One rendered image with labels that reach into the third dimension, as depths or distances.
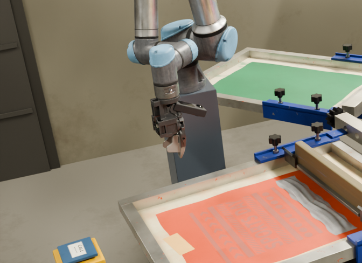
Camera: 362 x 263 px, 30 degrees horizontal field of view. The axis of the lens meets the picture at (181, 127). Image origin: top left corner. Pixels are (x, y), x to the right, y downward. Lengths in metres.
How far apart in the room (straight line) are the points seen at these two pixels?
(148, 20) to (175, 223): 0.63
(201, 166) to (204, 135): 0.12
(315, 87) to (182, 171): 0.79
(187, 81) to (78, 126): 2.44
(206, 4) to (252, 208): 0.65
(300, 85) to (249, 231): 1.12
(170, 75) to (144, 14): 0.23
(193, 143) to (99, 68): 2.25
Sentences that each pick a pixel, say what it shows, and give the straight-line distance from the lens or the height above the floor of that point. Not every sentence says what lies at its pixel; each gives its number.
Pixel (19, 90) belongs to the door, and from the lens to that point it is 4.51.
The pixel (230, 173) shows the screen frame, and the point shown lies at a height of 0.99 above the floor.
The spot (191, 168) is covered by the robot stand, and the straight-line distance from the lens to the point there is 2.41.
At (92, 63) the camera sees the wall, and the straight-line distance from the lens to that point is 4.53.
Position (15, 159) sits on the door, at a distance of 4.69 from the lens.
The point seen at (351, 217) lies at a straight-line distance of 2.01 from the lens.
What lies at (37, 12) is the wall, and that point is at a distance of 4.43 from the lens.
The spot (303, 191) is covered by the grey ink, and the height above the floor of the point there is 0.96.
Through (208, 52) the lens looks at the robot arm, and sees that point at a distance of 2.21.
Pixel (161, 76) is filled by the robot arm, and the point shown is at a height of 1.37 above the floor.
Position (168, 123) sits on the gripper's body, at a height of 1.22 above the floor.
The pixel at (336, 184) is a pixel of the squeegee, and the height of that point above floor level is 1.02.
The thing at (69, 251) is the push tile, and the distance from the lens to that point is 1.99.
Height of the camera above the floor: 2.03
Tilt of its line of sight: 24 degrees down
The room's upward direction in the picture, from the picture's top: 8 degrees counter-clockwise
